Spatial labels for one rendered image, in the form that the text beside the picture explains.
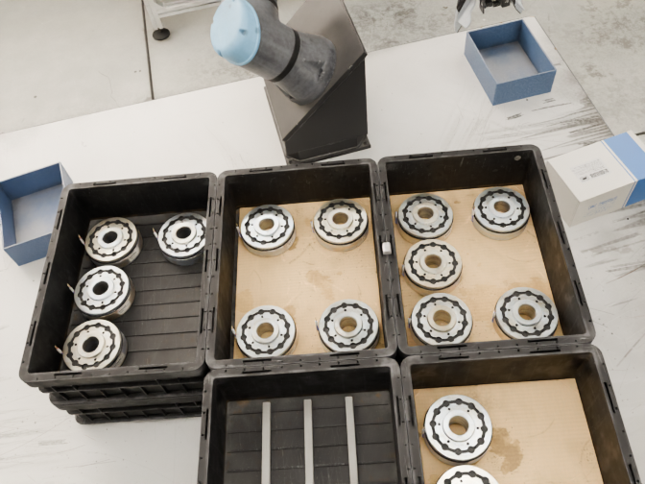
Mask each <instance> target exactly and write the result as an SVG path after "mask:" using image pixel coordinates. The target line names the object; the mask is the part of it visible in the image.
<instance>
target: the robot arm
mask: <svg viewBox="0 0 645 484"><path fill-rule="evenodd" d="M481 2H482V4H481ZM511 3H512V4H513V5H514V7H515V9H516V10H517V11H518V12H519V13H522V10H523V11H524V8H523V6H522V0H479V8H480V10H481V12H482V14H484V13H485V9H488V8H489V7H492V6H493V7H494V8H495V7H498V6H501V7H502V8H505V7H508V6H510V5H511ZM475 4H476V0H458V2H457V6H456V13H455V21H454V27H455V32H456V33H458V32H459V30H460V28H461V27H462V25H463V26H464V27H465V28H468V27H469V25H470V23H471V12H472V10H473V9H474V7H475ZM482 5H483V6H482ZM213 20H214V22H213V24H211V30H210V37H211V43H212V46H213V48H214V50H215V52H216V53H217V54H218V55H219V56H220V57H222V58H224V59H226V60H227V61H228V62H230V63H232V64H234V65H238V66H240V67H242V68H244V69H246V70H248V71H250V72H251V73H253V74H255V75H258V76H260V77H262V78H264V79H266V80H268V81H270V82H272V83H273V84H274V85H275V86H276V87H277V88H278V89H279V90H280V91H281V92H282V93H283V94H284V95H285V96H286V97H287V98H288V99H289V100H290V101H292V102H294V103H296V104H299V105H307V104H310V103H312V102H313V101H315V100H316V99H317V98H318V97H319V96H320V95H321V94H322V93H323V92H324V90H325V89H326V87H327V86H328V84H329V82H330V80H331V78H332V75H333V73H334V69H335V65H336V49H335V46H334V44H333V43H332V42H331V41H330V40H329V39H327V38H325V37H324V36H320V35H311V34H307V33H302V32H298V31H296V30H294V29H292V28H291V27H289V26H287V25H285V24H284V23H282V22H281V21H280V20H279V14H278V6H277V0H221V5H220V6H219V8H218V9H217V11H216V12H215V14H214V17H213Z"/></svg>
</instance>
